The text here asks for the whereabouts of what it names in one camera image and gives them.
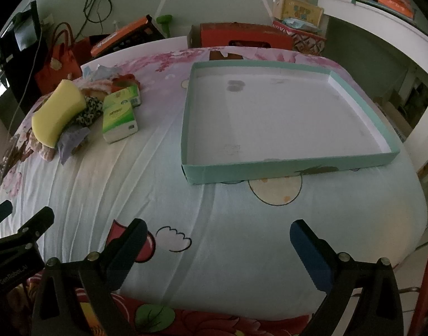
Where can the pink fluffy towel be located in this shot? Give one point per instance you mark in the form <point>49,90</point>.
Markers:
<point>46,153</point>

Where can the white desk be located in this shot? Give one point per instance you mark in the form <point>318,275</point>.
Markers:
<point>403,37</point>

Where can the green tissue pack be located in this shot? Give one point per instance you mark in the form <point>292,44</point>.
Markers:
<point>118,118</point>
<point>129,94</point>

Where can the black monitor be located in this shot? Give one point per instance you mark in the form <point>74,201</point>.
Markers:
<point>22,51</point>

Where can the cartoon print bedsheet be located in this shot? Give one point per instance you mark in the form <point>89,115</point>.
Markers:
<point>218,247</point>

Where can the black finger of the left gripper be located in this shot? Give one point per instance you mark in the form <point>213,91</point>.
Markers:
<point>6,209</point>

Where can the green dumbbell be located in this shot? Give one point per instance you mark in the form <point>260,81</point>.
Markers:
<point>165,21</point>

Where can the red tape roll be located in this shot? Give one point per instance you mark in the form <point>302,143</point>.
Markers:
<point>123,81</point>

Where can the orange flat box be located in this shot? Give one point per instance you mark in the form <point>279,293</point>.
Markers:
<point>136,33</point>

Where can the blue face mask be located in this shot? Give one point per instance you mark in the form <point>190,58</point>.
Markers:
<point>100,73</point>

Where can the leopard print cloth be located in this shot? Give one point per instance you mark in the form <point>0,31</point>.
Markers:
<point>90,114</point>

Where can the lavender cloth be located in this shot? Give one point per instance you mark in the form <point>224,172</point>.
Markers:
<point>70,141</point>

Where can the red cardboard box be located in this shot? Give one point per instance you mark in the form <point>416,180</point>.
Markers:
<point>217,35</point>

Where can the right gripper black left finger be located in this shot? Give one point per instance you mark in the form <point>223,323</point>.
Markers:
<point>106,271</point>

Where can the beige gift bag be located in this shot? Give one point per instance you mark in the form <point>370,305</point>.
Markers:
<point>297,9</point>

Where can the red patterned box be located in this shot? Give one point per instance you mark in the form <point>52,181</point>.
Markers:
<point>304,42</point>

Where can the red handbag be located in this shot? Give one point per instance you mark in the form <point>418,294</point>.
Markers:
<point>65,60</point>

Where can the yellow sponge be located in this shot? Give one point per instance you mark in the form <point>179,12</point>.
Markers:
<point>62,105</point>

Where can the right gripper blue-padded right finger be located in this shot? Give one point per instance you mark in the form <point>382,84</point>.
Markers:
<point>328,269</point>

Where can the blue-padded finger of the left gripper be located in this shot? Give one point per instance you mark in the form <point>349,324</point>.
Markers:
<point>36,226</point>

